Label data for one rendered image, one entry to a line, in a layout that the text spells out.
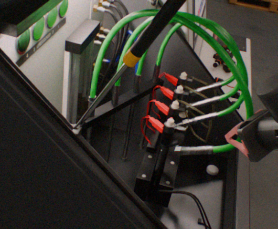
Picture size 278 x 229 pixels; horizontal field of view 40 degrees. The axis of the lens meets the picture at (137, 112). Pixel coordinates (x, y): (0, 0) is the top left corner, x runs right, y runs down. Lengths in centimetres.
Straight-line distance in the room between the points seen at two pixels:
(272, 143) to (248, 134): 4
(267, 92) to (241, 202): 53
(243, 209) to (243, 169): 16
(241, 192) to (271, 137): 46
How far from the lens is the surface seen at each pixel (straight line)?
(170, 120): 93
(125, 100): 106
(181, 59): 120
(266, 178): 270
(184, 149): 84
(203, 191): 124
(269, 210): 250
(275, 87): 60
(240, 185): 113
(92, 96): 94
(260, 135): 69
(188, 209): 117
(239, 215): 105
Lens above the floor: 170
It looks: 36 degrees down
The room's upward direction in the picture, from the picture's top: 10 degrees clockwise
